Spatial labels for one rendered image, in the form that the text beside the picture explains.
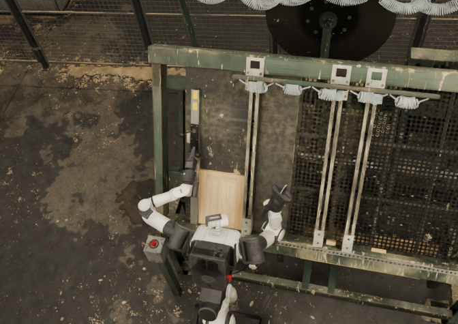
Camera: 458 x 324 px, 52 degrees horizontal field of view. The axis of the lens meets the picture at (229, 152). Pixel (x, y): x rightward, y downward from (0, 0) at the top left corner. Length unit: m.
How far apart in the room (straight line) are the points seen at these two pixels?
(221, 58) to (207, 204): 1.02
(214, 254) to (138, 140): 2.61
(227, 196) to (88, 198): 1.94
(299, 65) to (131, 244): 2.41
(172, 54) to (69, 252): 2.33
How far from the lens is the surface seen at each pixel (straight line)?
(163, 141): 3.04
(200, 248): 2.59
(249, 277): 3.81
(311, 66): 2.61
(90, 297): 4.22
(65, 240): 4.55
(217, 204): 3.13
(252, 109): 2.77
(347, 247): 3.09
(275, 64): 2.63
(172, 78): 2.96
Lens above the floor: 3.72
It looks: 53 degrees down
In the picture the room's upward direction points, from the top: 8 degrees counter-clockwise
